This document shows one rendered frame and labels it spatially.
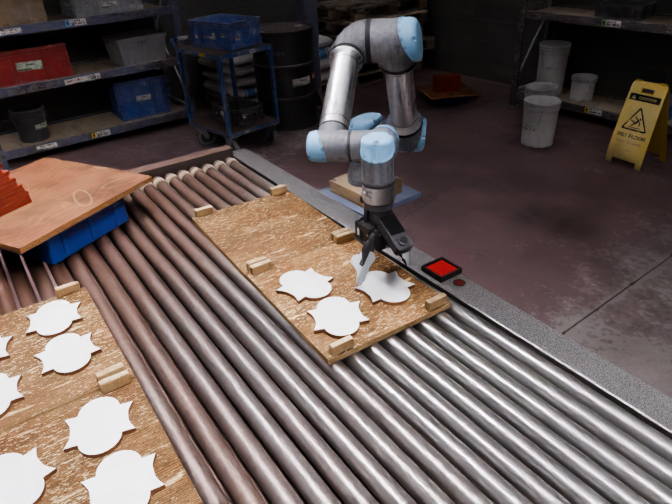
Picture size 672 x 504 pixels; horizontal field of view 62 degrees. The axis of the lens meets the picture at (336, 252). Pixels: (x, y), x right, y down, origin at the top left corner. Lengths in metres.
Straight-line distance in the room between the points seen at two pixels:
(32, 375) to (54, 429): 0.19
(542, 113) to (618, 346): 2.53
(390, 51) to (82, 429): 1.16
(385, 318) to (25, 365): 0.80
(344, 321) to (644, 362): 1.82
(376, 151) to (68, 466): 0.84
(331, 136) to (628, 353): 1.93
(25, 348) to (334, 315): 0.70
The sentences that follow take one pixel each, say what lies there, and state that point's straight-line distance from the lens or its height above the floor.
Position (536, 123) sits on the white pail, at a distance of 5.01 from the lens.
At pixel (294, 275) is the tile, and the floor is 0.95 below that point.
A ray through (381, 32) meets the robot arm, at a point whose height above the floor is 1.47.
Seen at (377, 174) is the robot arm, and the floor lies 1.25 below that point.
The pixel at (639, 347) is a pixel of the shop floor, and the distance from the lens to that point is 2.94.
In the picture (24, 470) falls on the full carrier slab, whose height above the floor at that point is 0.95.
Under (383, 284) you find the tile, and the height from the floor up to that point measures 0.95.
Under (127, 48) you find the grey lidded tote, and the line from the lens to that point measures 5.74.
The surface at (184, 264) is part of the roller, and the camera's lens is 1.64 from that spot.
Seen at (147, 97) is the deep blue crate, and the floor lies 0.32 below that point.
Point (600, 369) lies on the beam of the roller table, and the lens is 1.31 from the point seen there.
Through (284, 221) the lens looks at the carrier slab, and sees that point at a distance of 1.76.
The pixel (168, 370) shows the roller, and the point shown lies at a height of 0.92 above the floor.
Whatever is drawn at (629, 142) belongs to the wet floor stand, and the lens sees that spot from 4.83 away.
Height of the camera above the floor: 1.74
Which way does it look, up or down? 31 degrees down
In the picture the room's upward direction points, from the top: 3 degrees counter-clockwise
